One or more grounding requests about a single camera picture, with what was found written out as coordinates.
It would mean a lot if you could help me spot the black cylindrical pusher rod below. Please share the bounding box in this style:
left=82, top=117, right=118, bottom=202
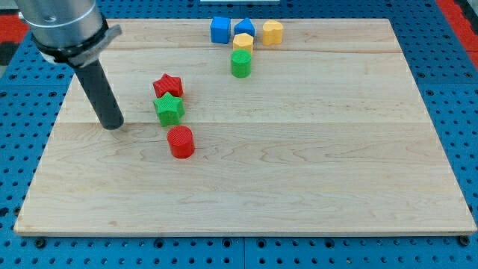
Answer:
left=74, top=60, right=124, bottom=130

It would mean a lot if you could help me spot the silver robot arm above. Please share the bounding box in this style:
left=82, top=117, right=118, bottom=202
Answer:
left=15, top=0, right=124, bottom=130

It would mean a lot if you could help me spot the red star block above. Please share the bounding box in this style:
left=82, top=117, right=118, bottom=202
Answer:
left=152, top=73, right=184, bottom=98

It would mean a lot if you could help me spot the green star block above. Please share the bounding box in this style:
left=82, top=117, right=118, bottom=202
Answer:
left=153, top=93, right=184, bottom=127

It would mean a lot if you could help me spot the red cylinder block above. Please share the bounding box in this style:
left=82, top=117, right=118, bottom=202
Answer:
left=167, top=126, right=195, bottom=158

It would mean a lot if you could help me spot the blue cube block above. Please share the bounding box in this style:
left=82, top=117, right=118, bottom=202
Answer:
left=210, top=16, right=231, bottom=44

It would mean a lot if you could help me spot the green cylinder block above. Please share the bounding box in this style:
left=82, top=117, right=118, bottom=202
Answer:
left=231, top=49, right=252, bottom=78

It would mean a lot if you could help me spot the yellow hexagon block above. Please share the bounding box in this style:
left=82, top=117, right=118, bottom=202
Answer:
left=233, top=33, right=254, bottom=54

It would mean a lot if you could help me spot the blue pentagon block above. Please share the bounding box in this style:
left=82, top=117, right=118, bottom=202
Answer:
left=234, top=17, right=255, bottom=37

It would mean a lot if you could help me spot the yellow heart block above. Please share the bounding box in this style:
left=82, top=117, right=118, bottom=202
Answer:
left=262, top=19, right=284, bottom=46

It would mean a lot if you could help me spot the wooden board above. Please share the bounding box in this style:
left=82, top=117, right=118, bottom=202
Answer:
left=14, top=19, right=477, bottom=237

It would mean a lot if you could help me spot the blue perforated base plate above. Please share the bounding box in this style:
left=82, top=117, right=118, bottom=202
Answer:
left=1, top=0, right=477, bottom=268

